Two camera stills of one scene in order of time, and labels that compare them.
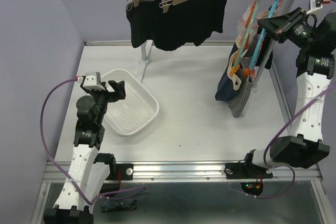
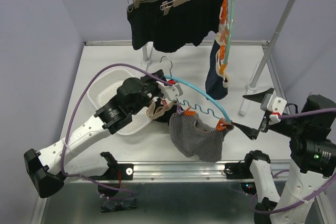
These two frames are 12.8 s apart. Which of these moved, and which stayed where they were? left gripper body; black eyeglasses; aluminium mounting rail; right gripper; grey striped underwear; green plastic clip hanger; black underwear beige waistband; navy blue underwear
Moved: green plastic clip hanger; grey striped underwear; navy blue underwear; left gripper body; right gripper; black underwear beige waistband
Stayed: aluminium mounting rail; black eyeglasses
